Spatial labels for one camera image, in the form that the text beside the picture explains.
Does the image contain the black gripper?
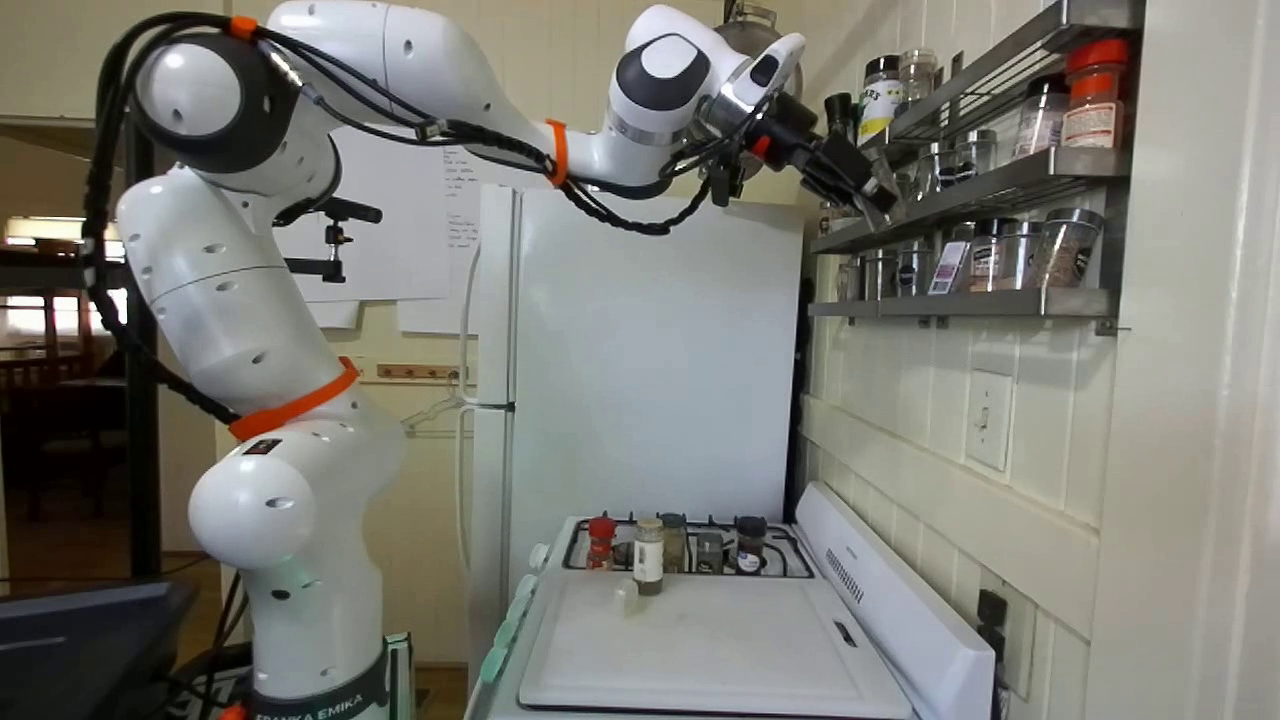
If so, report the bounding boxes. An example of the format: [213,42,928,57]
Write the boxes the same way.
[737,86,896,220]

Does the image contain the dark sauce bottle black cap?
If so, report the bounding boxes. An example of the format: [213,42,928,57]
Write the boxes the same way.
[821,86,860,136]

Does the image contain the black lid spice bottle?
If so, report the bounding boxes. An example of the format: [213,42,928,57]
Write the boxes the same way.
[733,517,772,578]

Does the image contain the yellow spice bottle grey lid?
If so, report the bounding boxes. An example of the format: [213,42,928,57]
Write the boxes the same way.
[662,511,692,577]

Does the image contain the beige lid spice bottle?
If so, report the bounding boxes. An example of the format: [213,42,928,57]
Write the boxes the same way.
[629,517,669,600]

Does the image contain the small red bottle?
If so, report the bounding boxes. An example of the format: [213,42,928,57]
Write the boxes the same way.
[586,511,622,571]

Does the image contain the white gas stove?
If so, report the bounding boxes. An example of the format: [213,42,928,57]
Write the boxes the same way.
[466,474,1003,720]

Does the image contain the white stove cover board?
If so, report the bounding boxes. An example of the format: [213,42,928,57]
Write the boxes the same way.
[512,562,921,720]

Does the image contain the large jar white label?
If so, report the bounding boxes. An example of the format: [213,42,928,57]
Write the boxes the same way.
[855,52,909,146]

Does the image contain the white label spice jar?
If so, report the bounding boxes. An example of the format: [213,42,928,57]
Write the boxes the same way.
[925,229,977,300]

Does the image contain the red spice jar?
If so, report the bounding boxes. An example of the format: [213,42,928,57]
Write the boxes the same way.
[1061,33,1139,150]

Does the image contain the white refrigerator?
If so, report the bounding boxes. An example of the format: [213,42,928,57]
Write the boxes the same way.
[466,181,809,671]

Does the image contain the black stand pole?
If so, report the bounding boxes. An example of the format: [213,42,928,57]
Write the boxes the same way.
[122,113,170,583]

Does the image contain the black horizontal bar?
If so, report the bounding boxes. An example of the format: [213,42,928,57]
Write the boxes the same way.
[0,242,132,296]

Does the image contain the dark laptop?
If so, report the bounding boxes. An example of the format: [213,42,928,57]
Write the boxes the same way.
[0,577,184,720]

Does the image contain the steel wall spice rack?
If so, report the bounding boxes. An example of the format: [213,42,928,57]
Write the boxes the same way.
[804,0,1149,335]

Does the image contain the white wall outlet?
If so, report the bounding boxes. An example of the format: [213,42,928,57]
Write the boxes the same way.
[960,368,1019,481]

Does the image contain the short orange velcro strap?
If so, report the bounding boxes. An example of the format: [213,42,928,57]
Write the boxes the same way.
[541,115,577,191]

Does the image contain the black wall plug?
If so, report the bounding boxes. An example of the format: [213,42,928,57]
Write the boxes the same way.
[972,583,1015,671]

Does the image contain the wooden wall rail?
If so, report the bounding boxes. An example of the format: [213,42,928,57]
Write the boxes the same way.
[372,360,466,392]

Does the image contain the black clamp mount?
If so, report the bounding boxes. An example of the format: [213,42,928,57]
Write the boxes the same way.
[282,191,389,289]

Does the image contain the long orange velcro strap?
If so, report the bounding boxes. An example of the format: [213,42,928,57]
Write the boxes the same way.
[230,355,363,443]

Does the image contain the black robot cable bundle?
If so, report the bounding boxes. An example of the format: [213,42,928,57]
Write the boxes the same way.
[80,7,754,431]

